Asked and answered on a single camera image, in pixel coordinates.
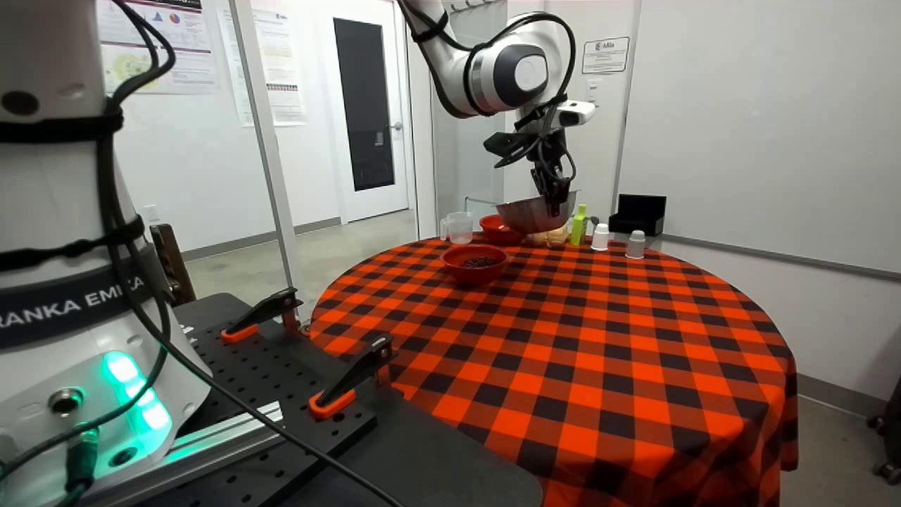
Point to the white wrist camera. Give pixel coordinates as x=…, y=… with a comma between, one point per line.
x=573, y=112

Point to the black wall box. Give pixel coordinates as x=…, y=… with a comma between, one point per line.
x=643, y=214

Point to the clear small bottle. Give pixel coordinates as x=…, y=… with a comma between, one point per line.
x=637, y=246

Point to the clear plastic measuring cup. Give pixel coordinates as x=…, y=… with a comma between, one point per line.
x=457, y=228

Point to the red black checkered tablecloth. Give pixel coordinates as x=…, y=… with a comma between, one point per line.
x=613, y=383

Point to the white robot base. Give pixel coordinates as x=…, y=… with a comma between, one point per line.
x=95, y=374

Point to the dark glass door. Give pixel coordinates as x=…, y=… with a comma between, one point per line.
x=364, y=102

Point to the black orange clamp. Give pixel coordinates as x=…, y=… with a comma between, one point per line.
x=277, y=306
x=337, y=395

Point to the silver metal bowl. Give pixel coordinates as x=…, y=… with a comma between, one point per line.
x=536, y=215

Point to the green small bottle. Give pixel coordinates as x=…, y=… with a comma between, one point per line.
x=578, y=228

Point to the black perforated breadboard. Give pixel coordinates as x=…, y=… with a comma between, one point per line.
x=402, y=453

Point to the white small bottle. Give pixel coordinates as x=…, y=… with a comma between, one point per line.
x=599, y=237

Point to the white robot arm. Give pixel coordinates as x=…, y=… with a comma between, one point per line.
x=527, y=68

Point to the wall sign paper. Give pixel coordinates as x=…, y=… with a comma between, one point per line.
x=603, y=57

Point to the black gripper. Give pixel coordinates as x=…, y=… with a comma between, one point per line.
x=540, y=144

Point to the empty red bowl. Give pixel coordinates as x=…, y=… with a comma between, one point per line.
x=496, y=233

